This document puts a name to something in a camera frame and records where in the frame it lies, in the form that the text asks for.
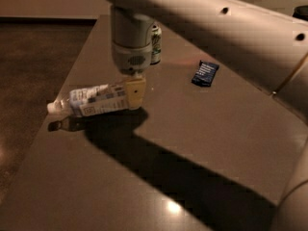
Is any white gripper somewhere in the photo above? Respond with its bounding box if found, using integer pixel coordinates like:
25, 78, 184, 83
111, 5, 154, 110

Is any blue label plastic bottle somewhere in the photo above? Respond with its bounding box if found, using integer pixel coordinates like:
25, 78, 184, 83
47, 84, 128, 117

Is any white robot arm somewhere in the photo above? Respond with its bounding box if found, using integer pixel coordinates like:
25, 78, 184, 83
107, 0, 308, 231

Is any white green soda can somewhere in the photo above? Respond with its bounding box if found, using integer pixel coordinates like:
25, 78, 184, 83
151, 23, 162, 64

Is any dark blue snack packet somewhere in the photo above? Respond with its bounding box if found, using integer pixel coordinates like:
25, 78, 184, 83
192, 60, 219, 87

